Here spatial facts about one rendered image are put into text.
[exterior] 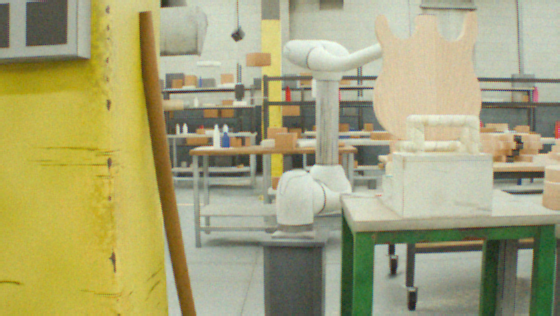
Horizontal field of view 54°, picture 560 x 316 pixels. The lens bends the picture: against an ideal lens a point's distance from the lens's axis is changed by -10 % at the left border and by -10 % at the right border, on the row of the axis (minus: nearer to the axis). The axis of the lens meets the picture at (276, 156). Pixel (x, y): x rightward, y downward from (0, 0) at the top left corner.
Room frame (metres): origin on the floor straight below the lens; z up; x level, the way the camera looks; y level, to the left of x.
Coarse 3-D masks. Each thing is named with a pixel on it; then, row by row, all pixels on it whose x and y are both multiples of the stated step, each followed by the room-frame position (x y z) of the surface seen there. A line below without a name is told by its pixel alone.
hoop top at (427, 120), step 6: (414, 120) 1.62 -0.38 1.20; (420, 120) 1.61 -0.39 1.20; (426, 120) 1.61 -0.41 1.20; (432, 120) 1.61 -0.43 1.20; (438, 120) 1.61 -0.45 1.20; (444, 120) 1.61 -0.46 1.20; (450, 120) 1.61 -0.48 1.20; (456, 120) 1.61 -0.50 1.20; (462, 120) 1.61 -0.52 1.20; (468, 120) 1.61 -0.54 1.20; (474, 120) 1.61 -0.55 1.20; (426, 126) 1.62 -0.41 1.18; (432, 126) 1.62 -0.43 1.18; (438, 126) 1.62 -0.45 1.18; (444, 126) 1.62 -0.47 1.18; (450, 126) 1.62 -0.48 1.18; (456, 126) 1.62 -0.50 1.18; (462, 126) 1.62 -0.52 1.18; (468, 126) 1.62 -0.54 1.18
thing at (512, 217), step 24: (504, 192) 2.05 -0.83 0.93; (360, 216) 1.66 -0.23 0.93; (384, 216) 1.65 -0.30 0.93; (480, 216) 1.59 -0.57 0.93; (504, 216) 1.58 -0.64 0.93; (528, 216) 1.58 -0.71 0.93; (552, 216) 1.57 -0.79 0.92; (384, 240) 1.61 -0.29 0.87; (408, 240) 1.61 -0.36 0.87; (432, 240) 1.60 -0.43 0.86; (456, 240) 1.60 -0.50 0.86
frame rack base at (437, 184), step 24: (408, 168) 1.60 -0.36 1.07; (432, 168) 1.60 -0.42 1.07; (456, 168) 1.60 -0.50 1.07; (480, 168) 1.60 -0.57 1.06; (408, 192) 1.60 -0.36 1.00; (432, 192) 1.60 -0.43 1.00; (456, 192) 1.60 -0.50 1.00; (480, 192) 1.60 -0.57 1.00; (408, 216) 1.60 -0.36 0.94; (432, 216) 1.60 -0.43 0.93; (456, 216) 1.60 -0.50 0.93
